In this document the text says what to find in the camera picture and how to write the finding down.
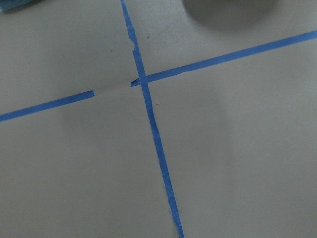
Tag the grey folded cloth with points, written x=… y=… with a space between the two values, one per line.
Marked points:
x=6 y=5

